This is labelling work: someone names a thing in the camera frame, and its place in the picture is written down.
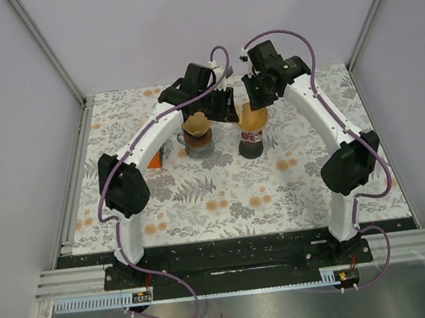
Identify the brown paper coffee filter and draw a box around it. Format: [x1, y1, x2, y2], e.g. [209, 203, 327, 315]
[181, 111, 213, 137]

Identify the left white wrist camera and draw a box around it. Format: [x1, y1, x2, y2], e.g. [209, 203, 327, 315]
[208, 60, 233, 91]

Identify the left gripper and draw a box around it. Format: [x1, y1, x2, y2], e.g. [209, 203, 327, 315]
[196, 83, 239, 127]

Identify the white slotted cable duct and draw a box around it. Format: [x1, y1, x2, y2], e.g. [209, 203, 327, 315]
[53, 288, 153, 314]

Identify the aluminium frame rail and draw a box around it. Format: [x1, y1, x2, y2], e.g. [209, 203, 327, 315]
[5, 0, 87, 106]

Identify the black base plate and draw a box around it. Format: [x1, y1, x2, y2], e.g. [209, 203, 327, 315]
[105, 228, 373, 291]

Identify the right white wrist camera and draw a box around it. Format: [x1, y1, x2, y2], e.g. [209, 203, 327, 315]
[240, 47, 259, 77]

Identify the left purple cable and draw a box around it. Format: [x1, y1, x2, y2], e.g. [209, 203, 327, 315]
[79, 50, 202, 318]

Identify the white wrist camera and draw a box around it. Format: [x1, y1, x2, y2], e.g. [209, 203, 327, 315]
[240, 47, 259, 77]
[208, 60, 233, 91]

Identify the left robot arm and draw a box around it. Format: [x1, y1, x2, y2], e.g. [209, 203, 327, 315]
[97, 61, 238, 287]

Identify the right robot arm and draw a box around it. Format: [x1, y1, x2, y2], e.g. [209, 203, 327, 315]
[241, 40, 380, 264]

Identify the dark grey red-rimmed cup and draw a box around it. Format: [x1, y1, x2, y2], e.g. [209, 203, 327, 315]
[238, 139, 263, 159]

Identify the orange coffee filter box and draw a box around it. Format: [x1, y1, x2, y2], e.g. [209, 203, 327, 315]
[147, 145, 165, 169]

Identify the clear plastic dripper cone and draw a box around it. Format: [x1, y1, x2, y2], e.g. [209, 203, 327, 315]
[240, 121, 266, 143]

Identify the wooden dripper ring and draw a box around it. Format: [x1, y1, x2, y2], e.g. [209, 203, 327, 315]
[183, 130, 214, 150]

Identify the grey glass carafe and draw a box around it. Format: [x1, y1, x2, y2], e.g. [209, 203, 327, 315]
[176, 129, 214, 159]

